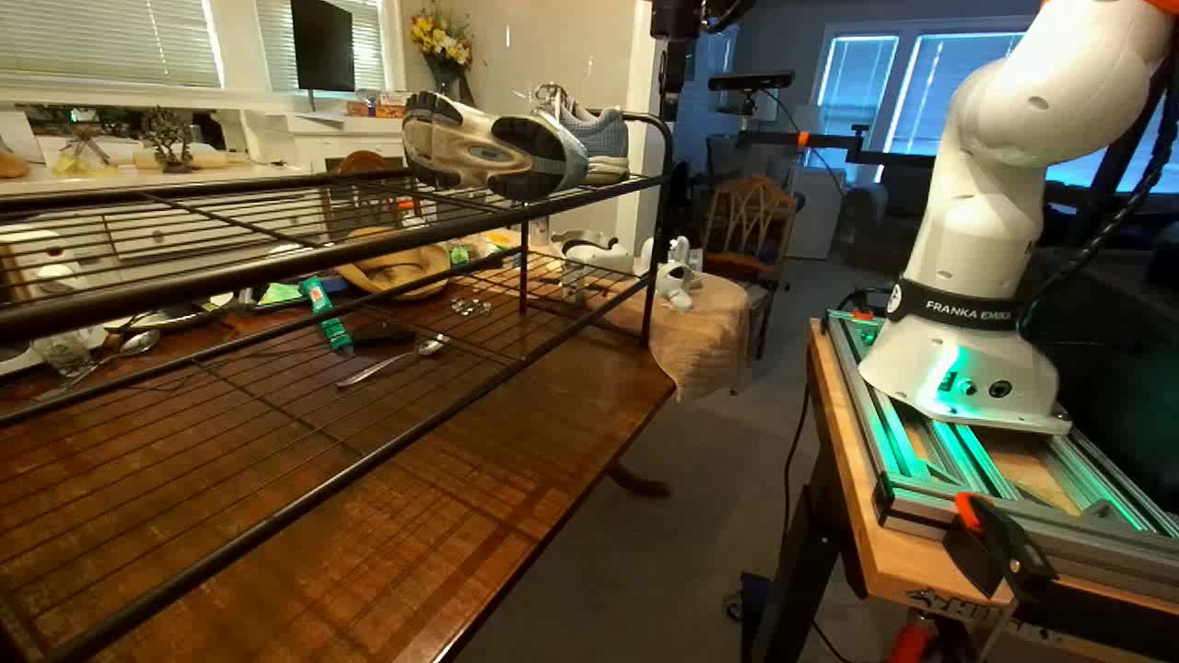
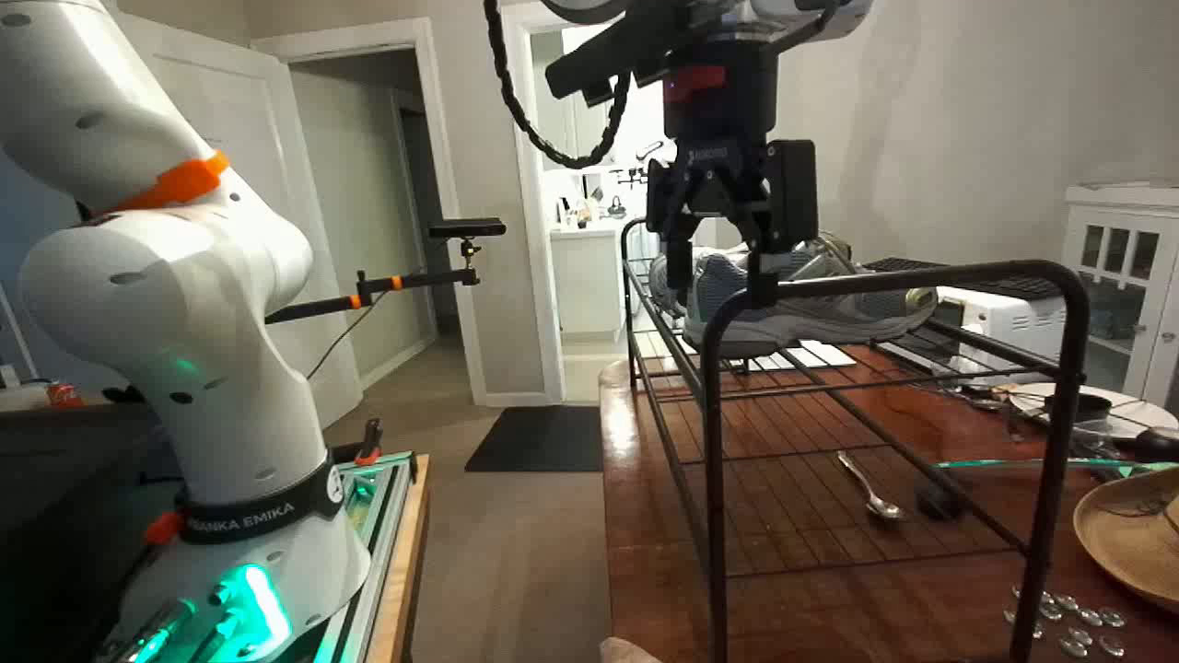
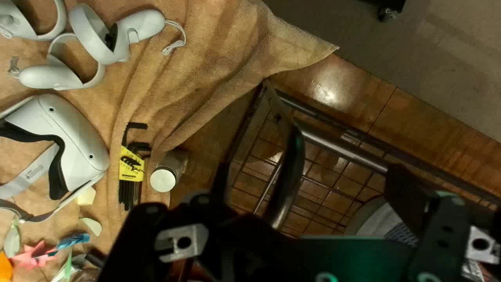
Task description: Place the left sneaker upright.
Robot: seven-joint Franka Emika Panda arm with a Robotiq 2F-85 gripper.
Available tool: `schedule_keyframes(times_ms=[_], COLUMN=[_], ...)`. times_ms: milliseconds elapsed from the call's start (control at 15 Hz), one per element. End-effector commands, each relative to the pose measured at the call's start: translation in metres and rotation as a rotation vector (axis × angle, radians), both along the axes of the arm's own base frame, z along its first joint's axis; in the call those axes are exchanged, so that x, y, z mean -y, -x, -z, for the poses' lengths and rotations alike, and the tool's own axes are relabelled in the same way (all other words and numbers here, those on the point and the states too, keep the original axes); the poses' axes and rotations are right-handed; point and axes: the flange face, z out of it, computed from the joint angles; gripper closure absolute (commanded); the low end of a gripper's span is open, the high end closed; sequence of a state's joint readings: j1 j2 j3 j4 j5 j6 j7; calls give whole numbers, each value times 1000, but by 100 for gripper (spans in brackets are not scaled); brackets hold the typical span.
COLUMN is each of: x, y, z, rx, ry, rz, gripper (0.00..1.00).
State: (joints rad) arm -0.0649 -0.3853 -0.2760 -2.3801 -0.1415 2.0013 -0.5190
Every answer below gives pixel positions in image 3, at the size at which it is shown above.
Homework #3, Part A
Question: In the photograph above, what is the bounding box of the tan towel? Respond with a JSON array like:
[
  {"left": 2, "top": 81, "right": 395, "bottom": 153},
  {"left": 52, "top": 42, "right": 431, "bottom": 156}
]
[{"left": 0, "top": 0, "right": 342, "bottom": 282}]

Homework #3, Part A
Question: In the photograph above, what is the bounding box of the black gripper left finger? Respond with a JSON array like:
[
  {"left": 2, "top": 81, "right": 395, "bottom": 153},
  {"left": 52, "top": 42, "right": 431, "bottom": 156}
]
[{"left": 98, "top": 200, "right": 212, "bottom": 282}]

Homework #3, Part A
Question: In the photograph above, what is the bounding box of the black wire shoe rack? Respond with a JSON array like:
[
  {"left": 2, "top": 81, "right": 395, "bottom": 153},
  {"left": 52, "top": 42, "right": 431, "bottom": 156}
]
[{"left": 210, "top": 79, "right": 501, "bottom": 241}]

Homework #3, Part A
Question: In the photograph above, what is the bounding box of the small white piece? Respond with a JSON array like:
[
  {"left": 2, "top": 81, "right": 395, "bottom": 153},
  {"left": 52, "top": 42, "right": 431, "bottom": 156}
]
[
  {"left": 80, "top": 216, "right": 104, "bottom": 237},
  {"left": 77, "top": 186, "right": 99, "bottom": 206}
]

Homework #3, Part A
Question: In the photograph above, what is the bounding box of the blue small toy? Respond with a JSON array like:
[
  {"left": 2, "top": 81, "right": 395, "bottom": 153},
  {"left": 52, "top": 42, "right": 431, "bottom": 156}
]
[{"left": 54, "top": 231, "right": 91, "bottom": 252}]

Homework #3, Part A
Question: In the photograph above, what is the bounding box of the pink small toy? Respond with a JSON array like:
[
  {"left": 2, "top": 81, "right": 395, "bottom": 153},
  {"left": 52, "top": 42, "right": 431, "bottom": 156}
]
[{"left": 10, "top": 239, "right": 60, "bottom": 270}]

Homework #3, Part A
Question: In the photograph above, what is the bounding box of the white VR headset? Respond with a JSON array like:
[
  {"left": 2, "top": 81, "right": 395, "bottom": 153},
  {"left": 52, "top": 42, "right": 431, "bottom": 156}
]
[{"left": 0, "top": 92, "right": 113, "bottom": 223}]

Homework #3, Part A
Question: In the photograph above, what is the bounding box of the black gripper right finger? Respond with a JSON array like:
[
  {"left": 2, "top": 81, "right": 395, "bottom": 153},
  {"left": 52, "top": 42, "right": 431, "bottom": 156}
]
[{"left": 408, "top": 189, "right": 501, "bottom": 282}]

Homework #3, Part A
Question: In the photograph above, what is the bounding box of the white capped cylinder bottle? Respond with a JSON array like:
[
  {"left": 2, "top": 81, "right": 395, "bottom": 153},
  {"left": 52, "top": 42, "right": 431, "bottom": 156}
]
[{"left": 149, "top": 147, "right": 191, "bottom": 194}]

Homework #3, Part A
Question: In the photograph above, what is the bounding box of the white VR controller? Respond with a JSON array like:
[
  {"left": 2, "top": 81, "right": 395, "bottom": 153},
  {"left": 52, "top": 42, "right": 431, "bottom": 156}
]
[
  {"left": 18, "top": 32, "right": 107, "bottom": 90},
  {"left": 68, "top": 2, "right": 188, "bottom": 67},
  {"left": 0, "top": 0, "right": 69, "bottom": 42}
]

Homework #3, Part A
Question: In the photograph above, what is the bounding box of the hex key set yellow holder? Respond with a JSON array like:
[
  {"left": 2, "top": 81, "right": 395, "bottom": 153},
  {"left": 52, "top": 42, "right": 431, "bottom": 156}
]
[{"left": 116, "top": 120, "right": 154, "bottom": 209}]

